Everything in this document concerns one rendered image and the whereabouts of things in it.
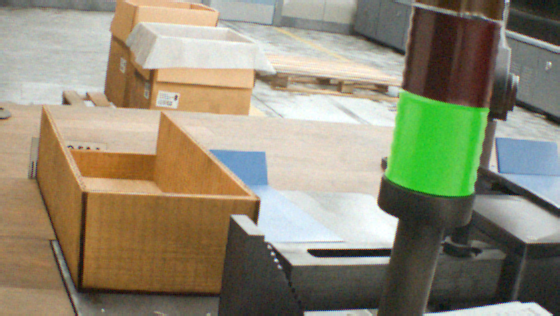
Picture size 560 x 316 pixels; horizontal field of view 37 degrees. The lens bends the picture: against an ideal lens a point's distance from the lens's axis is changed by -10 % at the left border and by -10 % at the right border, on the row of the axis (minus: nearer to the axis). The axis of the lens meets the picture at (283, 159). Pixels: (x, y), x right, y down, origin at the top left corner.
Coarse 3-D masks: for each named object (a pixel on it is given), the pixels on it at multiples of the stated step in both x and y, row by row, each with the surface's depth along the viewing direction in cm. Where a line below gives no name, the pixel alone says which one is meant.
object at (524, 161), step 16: (496, 144) 68; (512, 144) 69; (528, 144) 70; (544, 144) 70; (496, 160) 68; (512, 160) 68; (528, 160) 69; (544, 160) 70; (512, 176) 67; (528, 176) 68; (544, 176) 69; (544, 192) 64
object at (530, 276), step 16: (480, 240) 56; (512, 256) 53; (512, 272) 53; (528, 272) 52; (544, 272) 53; (512, 288) 53; (528, 288) 53; (544, 288) 53; (464, 304) 58; (480, 304) 56; (496, 304) 54; (544, 304) 54
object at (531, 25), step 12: (516, 0) 57; (528, 0) 56; (540, 0) 55; (552, 0) 54; (516, 12) 57; (528, 12) 56; (540, 12) 55; (552, 12) 54; (516, 24) 57; (528, 24) 56; (540, 24) 55; (552, 24) 54; (528, 36) 56; (540, 36) 55; (552, 36) 54
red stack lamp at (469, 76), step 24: (432, 24) 32; (456, 24) 32; (480, 24) 32; (408, 48) 34; (432, 48) 33; (456, 48) 32; (480, 48) 32; (408, 72) 34; (432, 72) 33; (456, 72) 32; (480, 72) 33; (432, 96) 33; (456, 96) 33; (480, 96) 33
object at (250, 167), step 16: (224, 160) 77; (240, 160) 78; (256, 160) 79; (240, 176) 78; (256, 176) 79; (256, 192) 76; (272, 192) 77; (272, 208) 72; (288, 208) 73; (272, 224) 68; (288, 224) 69; (304, 224) 70; (320, 224) 70; (272, 240) 65; (288, 240) 65; (304, 240) 66; (320, 240) 66; (336, 240) 67
